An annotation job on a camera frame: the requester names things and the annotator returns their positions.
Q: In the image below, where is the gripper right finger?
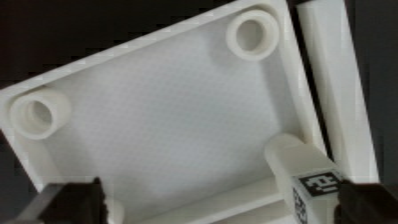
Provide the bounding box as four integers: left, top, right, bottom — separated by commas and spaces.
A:
335, 180, 398, 224

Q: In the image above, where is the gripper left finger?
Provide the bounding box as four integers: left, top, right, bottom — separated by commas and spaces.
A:
11, 178, 107, 224

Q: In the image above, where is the white desk leg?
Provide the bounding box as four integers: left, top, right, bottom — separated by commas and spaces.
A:
266, 133, 346, 224

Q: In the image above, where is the white desk top tray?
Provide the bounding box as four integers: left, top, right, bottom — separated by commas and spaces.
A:
0, 0, 324, 224

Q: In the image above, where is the white right fence block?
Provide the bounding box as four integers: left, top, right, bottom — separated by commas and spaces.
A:
298, 0, 381, 183

